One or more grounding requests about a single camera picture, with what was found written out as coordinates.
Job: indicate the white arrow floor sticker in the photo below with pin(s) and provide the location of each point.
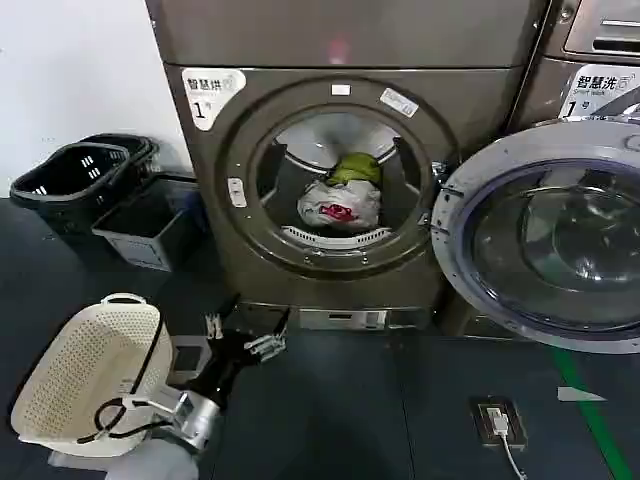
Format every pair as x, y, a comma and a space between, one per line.
577, 394

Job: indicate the white perforated laundry basket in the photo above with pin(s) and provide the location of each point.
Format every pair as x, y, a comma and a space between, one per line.
85, 360

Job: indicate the round glass dryer door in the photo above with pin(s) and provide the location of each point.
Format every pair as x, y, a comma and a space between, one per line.
550, 235

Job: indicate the black oval laundry basket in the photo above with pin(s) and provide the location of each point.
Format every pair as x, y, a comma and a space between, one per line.
145, 146
55, 190

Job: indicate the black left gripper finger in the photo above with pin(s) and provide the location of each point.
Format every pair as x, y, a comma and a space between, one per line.
267, 342
216, 326

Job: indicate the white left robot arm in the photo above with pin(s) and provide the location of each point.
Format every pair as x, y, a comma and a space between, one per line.
150, 407

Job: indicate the grey washing machine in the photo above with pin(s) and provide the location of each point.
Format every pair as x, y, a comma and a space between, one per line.
550, 80

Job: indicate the small white rectangular sticker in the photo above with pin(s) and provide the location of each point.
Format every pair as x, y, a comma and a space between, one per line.
340, 90

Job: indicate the black floor socket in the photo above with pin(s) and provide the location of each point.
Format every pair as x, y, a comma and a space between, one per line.
497, 420

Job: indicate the white garment with red print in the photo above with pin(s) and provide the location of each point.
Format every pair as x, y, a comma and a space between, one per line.
340, 205

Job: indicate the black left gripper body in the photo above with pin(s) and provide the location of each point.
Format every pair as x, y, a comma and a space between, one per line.
222, 367

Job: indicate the green floor tape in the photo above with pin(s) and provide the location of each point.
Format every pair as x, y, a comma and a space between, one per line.
590, 420

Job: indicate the dark grey rectangular bin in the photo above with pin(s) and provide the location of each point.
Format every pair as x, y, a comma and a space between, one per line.
145, 235

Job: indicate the white slanted info sticker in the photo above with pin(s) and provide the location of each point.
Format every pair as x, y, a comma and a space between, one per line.
400, 102

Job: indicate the white number label on washer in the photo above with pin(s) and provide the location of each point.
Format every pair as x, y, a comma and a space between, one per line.
595, 95

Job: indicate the white number label on dryer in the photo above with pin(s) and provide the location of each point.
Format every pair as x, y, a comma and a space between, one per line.
210, 97

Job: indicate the grey dryer with round opening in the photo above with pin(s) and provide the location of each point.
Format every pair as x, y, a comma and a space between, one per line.
350, 40

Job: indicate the green garment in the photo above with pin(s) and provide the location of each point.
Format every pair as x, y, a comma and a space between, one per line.
356, 169

